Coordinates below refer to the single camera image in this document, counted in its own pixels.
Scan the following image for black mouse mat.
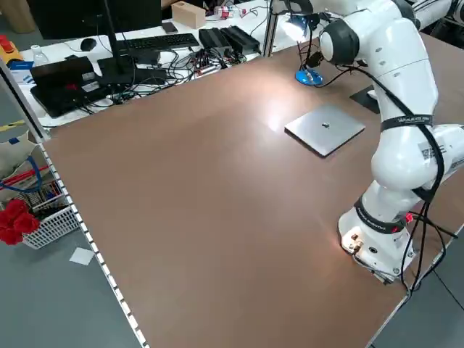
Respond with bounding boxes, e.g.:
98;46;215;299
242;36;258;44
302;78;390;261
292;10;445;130
349;86;381;114

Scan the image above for black open laptop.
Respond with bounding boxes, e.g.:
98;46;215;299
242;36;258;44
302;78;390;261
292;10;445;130
30;56;112;119

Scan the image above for red artificial flowers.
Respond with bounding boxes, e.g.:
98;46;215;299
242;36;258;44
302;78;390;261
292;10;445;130
0;198;41;247

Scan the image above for black keyboard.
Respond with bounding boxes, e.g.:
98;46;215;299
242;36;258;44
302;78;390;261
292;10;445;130
115;33;201;52

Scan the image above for beige tote bag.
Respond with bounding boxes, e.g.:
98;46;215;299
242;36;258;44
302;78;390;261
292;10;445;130
0;132;50;191

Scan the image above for white paper sheet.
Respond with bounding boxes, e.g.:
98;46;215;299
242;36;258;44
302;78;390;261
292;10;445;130
69;247;96;266

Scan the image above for black monitor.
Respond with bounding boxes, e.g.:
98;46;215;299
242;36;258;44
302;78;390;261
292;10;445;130
28;0;163;41

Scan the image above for cardboard box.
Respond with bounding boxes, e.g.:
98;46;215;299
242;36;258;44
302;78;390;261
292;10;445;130
170;1;207;29

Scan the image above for aluminium table edge rail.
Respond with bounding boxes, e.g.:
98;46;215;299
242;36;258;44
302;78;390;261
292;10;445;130
0;57;150;348

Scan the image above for aluminium camera post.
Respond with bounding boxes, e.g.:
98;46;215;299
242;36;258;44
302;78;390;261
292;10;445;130
263;0;281;56

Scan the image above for plastic bottle with red label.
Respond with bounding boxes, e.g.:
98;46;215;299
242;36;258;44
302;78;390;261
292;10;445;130
212;4;248;19

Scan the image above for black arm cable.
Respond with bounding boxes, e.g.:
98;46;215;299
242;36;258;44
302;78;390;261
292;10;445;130
335;61;458;293

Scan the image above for closed grey laptop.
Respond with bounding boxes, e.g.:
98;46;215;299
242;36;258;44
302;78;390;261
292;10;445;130
283;104;366;158

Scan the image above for blue and white box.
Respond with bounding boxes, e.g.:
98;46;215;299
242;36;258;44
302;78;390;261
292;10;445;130
9;59;36;84

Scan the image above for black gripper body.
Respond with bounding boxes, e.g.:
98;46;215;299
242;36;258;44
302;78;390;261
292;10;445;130
307;50;325;69
283;0;314;15

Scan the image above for clear water bottle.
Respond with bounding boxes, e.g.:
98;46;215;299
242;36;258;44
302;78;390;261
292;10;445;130
30;44;49;67

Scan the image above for white plastic basket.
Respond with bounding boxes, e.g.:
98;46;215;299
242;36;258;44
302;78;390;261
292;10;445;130
20;204;83;250

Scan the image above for black monitor stand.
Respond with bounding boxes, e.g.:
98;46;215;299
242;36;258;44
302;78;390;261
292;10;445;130
96;0;136;86

